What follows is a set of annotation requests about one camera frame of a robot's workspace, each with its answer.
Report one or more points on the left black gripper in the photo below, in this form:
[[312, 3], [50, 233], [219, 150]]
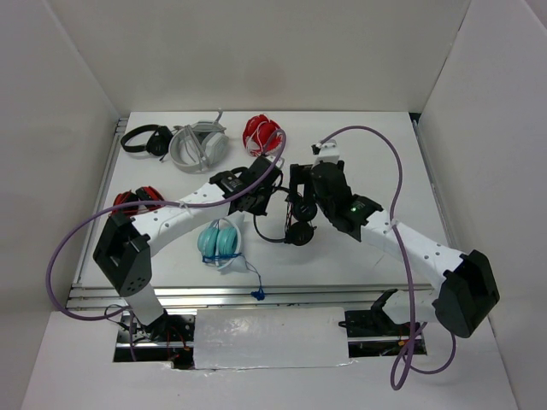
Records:
[[261, 208]]

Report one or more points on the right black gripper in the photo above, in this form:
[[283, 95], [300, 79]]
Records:
[[300, 174]]

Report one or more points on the black wired headphones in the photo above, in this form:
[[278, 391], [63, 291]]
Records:
[[301, 222]]

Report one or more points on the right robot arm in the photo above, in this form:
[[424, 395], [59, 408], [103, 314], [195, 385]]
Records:
[[464, 290]]

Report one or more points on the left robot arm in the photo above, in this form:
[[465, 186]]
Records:
[[127, 244]]

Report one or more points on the teal white headphones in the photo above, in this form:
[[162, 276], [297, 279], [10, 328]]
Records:
[[221, 245]]

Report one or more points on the red wrapped headphones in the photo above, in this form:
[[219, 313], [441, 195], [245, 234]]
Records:
[[261, 136]]

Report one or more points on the grey white headphones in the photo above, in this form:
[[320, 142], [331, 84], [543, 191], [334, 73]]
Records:
[[200, 146]]

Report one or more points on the red black headphones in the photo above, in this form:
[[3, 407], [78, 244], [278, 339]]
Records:
[[140, 195]]

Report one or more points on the black headphones at back left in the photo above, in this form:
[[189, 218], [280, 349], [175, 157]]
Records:
[[157, 144]]

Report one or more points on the white foil-covered panel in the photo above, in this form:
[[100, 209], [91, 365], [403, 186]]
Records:
[[293, 337]]

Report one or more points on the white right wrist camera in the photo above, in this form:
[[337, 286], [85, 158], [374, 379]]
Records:
[[327, 152]]

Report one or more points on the aluminium rail frame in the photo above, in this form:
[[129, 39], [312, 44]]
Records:
[[276, 296]]

